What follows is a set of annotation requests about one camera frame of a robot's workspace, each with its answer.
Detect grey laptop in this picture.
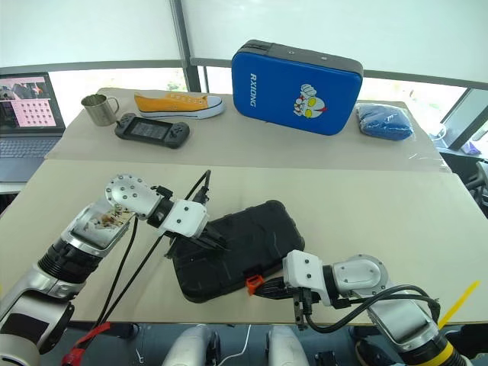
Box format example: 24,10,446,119
0,72,66,184

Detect grey window frame post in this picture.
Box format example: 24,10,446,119
169,0,210,95

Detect beige paper table sheet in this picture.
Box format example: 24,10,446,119
0,158,488,326
44,87,455,175

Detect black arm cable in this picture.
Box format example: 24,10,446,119
99,169,213,326
303,284,444,333
98,213,139,325

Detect black handheld game console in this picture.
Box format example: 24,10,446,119
114,113,191,150

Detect metal mug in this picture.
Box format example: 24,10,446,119
80,94,120,127

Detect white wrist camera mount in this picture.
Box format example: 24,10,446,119
159,200,211,239
281,249,326,297

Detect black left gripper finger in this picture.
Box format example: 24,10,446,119
205,223,230,252
193,238,223,254

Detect black office chair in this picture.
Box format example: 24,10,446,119
438,148,488,219

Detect blue cloth bundle in plastic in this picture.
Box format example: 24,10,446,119
355,102,416,142

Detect yellow plastic strap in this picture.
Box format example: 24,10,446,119
437,280,482,331

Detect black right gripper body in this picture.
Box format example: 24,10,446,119
283,283,321,332

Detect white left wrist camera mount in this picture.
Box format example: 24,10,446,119
159,200,211,239

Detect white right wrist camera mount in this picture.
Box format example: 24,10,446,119
281,249,326,297

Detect white rounded shape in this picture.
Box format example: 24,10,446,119
167,323,215,366
265,326,310,366

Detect red tape on cables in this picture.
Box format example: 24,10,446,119
62,321,112,366

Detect blue RXIONG kick pad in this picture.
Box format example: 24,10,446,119
230,39,364,137

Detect thin white floor cable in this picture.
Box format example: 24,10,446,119
220,323,253,366

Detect yellow canvas sneaker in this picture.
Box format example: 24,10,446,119
133,91,226,120

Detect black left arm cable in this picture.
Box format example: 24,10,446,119
98,213,139,325
99,169,213,326

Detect black plastic tool case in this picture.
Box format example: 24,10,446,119
169,200,307,304

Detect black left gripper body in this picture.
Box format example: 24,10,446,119
163,223,215,261

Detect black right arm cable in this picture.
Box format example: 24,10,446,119
303,284,444,333

